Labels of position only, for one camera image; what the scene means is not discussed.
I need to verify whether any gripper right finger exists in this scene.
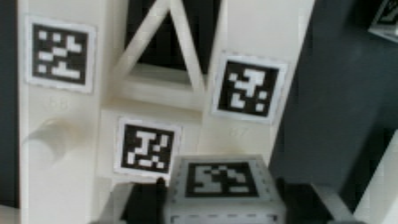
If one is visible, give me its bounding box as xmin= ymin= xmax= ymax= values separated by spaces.
xmin=277 ymin=178 xmax=366 ymax=224

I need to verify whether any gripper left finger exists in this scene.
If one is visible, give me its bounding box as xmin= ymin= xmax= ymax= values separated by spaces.
xmin=89 ymin=178 xmax=167 ymax=224

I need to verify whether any white chair back frame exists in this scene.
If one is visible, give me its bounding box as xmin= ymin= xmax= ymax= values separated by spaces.
xmin=18 ymin=0 xmax=316 ymax=224

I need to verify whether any white right fence bar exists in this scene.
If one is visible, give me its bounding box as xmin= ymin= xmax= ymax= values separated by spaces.
xmin=353 ymin=130 xmax=398 ymax=224

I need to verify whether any white tagged cube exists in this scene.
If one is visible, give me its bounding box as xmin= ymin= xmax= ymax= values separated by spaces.
xmin=368 ymin=0 xmax=398 ymax=43
xmin=163 ymin=155 xmax=286 ymax=224

